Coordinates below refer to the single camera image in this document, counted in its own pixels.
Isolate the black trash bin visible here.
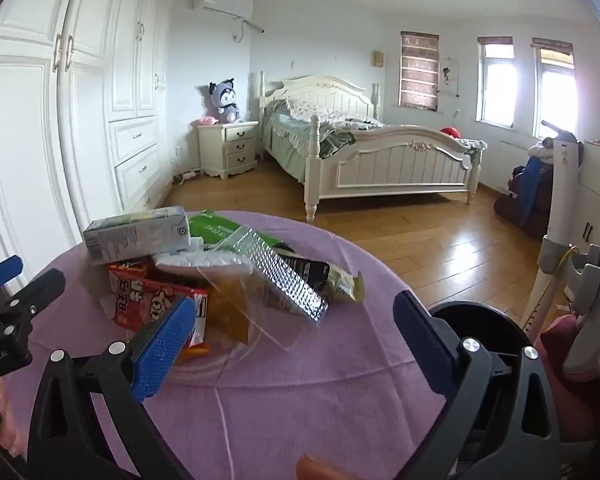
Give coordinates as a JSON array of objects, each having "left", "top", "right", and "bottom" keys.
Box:
[{"left": 427, "top": 301, "right": 537, "bottom": 376}]

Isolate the purple tablecloth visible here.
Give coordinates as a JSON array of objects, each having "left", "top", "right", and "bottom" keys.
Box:
[{"left": 0, "top": 210, "right": 453, "bottom": 480}]

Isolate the narrow bright window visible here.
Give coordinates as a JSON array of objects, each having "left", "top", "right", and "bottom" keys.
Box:
[{"left": 476, "top": 36, "right": 516, "bottom": 129}]

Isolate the pile of clothes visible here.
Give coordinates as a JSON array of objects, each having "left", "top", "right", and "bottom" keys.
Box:
[{"left": 527, "top": 137, "right": 557, "bottom": 167}]

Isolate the pink cushion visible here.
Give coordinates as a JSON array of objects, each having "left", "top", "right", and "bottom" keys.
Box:
[{"left": 537, "top": 312, "right": 600, "bottom": 444}]

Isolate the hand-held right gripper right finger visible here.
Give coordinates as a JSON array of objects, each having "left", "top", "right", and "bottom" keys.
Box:
[{"left": 393, "top": 290, "right": 566, "bottom": 480}]

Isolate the person's right hand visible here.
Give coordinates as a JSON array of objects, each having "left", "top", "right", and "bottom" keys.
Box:
[{"left": 297, "top": 452, "right": 362, "bottom": 480}]

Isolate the window with brown blind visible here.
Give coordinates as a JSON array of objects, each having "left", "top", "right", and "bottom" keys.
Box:
[{"left": 399, "top": 31, "right": 440, "bottom": 110}]

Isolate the amber plastic bag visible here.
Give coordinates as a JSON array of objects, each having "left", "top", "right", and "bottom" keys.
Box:
[{"left": 210, "top": 272, "right": 261, "bottom": 344}]

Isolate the black and gold snack wrapper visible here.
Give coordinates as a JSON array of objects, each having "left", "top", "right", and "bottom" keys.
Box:
[{"left": 280, "top": 254, "right": 366, "bottom": 306}]

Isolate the green packet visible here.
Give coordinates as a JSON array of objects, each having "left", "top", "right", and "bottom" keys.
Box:
[{"left": 187, "top": 210, "right": 282, "bottom": 252}]

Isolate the white air conditioner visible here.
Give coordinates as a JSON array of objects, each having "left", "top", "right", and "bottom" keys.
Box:
[{"left": 192, "top": 0, "right": 255, "bottom": 21}]

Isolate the white soft packet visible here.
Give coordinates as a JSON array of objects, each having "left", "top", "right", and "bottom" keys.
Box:
[{"left": 152, "top": 249, "right": 253, "bottom": 279}]

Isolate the clear plastic bag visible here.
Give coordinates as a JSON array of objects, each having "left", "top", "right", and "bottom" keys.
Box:
[{"left": 200, "top": 270, "right": 312, "bottom": 354}]

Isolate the white radiator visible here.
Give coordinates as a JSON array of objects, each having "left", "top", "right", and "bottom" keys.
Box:
[{"left": 495, "top": 140, "right": 531, "bottom": 194}]

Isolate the red snack box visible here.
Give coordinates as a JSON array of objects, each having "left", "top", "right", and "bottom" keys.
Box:
[{"left": 107, "top": 259, "right": 211, "bottom": 352}]

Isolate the blue cloth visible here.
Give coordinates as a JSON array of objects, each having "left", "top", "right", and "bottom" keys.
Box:
[{"left": 517, "top": 157, "right": 554, "bottom": 229}]

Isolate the cream nightstand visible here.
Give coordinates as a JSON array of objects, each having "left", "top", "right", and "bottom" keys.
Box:
[{"left": 196, "top": 121, "right": 260, "bottom": 180}]

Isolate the white milk carton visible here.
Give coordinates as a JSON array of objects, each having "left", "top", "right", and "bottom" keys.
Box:
[{"left": 82, "top": 205, "right": 192, "bottom": 266}]

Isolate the white upright stand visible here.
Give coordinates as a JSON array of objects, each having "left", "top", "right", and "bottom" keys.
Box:
[{"left": 522, "top": 120, "right": 584, "bottom": 334}]

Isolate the cream wooden bed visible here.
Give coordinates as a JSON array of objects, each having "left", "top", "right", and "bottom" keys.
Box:
[{"left": 256, "top": 71, "right": 489, "bottom": 224}]

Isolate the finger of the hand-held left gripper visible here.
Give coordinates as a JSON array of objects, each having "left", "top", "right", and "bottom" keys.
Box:
[
  {"left": 0, "top": 255, "right": 25, "bottom": 293},
  {"left": 1, "top": 268, "right": 67, "bottom": 322}
]

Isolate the dark red armchair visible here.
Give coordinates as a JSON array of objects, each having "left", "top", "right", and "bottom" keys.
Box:
[{"left": 494, "top": 165, "right": 556, "bottom": 242}]

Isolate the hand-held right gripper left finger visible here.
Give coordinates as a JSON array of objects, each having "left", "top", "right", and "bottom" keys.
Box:
[{"left": 26, "top": 295, "right": 198, "bottom": 480}]

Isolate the person's bare foot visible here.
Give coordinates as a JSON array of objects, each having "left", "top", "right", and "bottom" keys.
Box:
[{"left": 0, "top": 377, "right": 25, "bottom": 458}]

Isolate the wide bright window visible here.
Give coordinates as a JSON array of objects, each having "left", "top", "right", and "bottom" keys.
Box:
[{"left": 531, "top": 37, "right": 579, "bottom": 139}]

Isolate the white wardrobe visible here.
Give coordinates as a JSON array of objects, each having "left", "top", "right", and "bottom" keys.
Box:
[{"left": 0, "top": 0, "right": 174, "bottom": 281}]

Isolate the purple plush toy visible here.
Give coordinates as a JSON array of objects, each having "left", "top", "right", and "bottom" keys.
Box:
[{"left": 202, "top": 78, "right": 244, "bottom": 125}]

